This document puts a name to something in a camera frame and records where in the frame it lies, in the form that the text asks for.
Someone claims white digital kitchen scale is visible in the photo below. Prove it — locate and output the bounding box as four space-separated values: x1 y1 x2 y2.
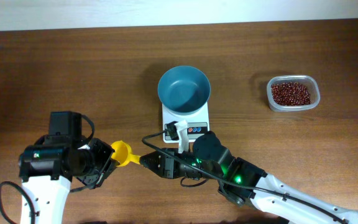
162 103 210 142

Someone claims clear container of red beans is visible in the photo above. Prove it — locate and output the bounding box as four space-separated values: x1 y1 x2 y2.
267 75 321 112

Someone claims teal plastic bowl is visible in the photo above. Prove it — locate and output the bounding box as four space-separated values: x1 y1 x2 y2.
157 65 211 115

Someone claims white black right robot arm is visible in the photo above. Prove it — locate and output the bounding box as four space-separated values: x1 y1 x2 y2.
140 131 358 224

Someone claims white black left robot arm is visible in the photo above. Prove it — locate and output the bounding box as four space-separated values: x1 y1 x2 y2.
19 111 119 223

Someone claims yellow measuring scoop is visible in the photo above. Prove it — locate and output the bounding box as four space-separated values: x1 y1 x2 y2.
111 141 140 167

